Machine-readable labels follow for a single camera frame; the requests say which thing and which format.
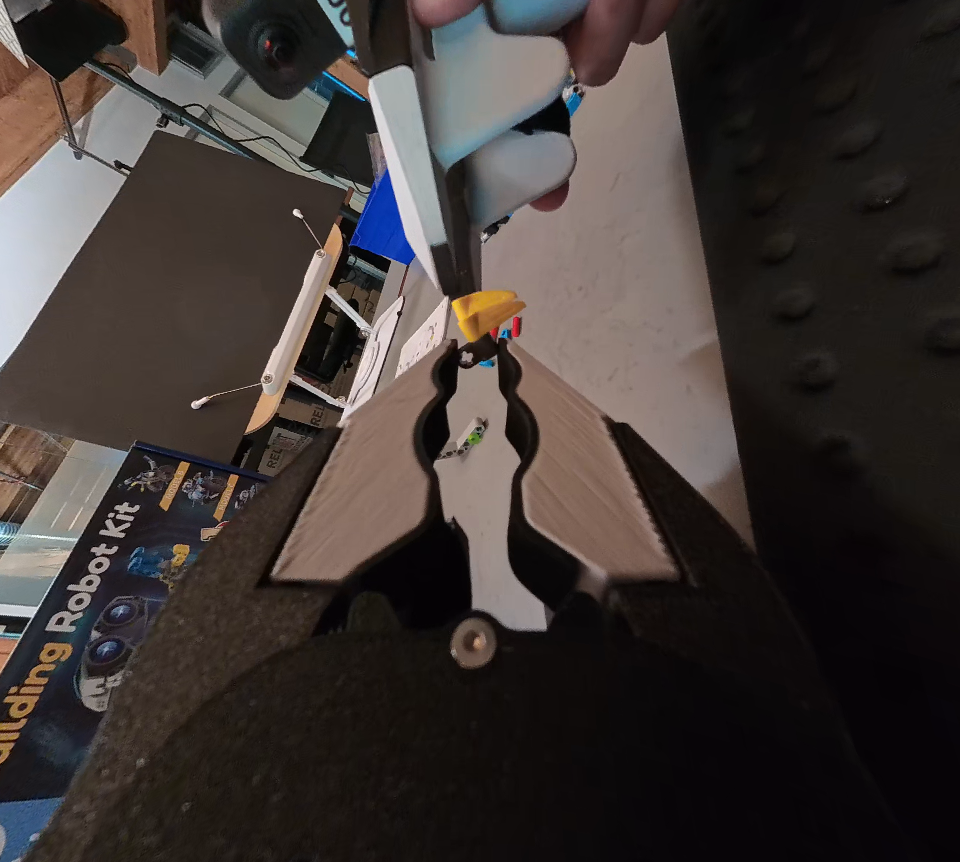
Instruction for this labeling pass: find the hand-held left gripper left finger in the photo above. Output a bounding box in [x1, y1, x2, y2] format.
[268, 339, 460, 587]

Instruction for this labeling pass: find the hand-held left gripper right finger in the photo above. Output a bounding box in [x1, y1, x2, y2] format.
[498, 343, 684, 584]

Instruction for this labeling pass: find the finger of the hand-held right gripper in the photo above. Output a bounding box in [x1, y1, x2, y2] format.
[367, 65, 485, 300]

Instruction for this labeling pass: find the yellow short wedge brick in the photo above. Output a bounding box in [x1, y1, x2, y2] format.
[452, 293, 500, 344]

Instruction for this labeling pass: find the white desk lamp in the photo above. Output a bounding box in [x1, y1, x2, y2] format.
[189, 208, 406, 420]

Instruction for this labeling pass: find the grey desk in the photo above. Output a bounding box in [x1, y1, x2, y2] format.
[330, 37, 755, 634]

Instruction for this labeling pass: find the blue plastic bin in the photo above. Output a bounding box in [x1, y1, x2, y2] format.
[348, 168, 417, 266]

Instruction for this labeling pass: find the shelf with cardboard boxes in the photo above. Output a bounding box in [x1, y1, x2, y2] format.
[232, 254, 406, 480]

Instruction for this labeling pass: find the grey angled beam brick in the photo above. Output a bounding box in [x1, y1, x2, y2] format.
[438, 418, 490, 461]

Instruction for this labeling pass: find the instruction booklet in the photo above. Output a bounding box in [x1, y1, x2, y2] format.
[393, 298, 451, 379]

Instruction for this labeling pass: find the dark partition panel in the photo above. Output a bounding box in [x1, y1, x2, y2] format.
[0, 130, 350, 461]

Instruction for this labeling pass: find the robot kit box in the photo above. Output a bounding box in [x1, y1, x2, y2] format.
[0, 440, 271, 862]

